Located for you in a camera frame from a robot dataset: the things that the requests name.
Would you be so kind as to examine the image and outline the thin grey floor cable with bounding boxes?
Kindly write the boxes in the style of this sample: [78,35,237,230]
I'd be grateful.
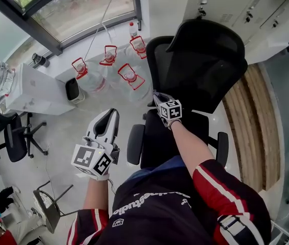
[44,143,56,200]

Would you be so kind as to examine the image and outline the black office chair with armrests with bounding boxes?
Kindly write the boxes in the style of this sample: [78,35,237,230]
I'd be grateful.
[0,102,49,163]

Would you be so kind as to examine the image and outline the dark-framed window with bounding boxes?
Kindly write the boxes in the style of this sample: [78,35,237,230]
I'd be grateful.
[0,0,143,57]

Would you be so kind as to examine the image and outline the black mesh office chair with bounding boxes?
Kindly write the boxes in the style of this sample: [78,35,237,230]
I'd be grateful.
[126,19,249,169]

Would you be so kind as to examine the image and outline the small red-capped plastic bottle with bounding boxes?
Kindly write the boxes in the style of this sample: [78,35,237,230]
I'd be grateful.
[128,21,138,39]

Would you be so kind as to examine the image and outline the white blind cord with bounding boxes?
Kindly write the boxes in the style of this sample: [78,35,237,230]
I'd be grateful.
[84,0,121,61]

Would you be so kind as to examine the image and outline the person's left forearm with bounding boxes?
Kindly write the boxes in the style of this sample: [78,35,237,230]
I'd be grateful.
[83,179,110,211]

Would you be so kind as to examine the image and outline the person's right forearm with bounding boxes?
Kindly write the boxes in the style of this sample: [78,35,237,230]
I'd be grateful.
[171,120,212,179]

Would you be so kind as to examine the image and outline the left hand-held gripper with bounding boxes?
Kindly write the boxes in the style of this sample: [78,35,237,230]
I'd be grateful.
[70,108,121,181]

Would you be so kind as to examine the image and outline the small black-lined waste bin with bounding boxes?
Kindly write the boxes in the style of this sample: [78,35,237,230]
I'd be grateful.
[65,78,86,104]

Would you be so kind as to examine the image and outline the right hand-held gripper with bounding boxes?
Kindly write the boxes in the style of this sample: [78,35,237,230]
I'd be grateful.
[153,95,183,130]

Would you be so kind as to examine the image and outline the large clear red-handled water jug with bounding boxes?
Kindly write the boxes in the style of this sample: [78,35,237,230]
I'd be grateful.
[125,35,148,60]
[111,63,152,102]
[99,44,119,68]
[71,57,109,94]

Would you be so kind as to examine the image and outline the person's dark red-sleeved jersey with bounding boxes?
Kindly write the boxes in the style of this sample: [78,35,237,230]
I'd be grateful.
[66,155,272,245]

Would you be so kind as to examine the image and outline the grey metal locker cabinet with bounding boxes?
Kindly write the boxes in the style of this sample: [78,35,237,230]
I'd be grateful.
[182,0,289,47]

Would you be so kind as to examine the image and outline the curved wooden slat platform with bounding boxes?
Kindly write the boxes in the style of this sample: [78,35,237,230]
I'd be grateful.
[221,63,282,191]

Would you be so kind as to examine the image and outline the white low cabinet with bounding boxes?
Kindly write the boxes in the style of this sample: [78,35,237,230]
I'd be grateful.
[6,63,76,116]

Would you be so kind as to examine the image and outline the black device on sill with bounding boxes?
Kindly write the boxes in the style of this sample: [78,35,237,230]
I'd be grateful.
[31,52,51,69]

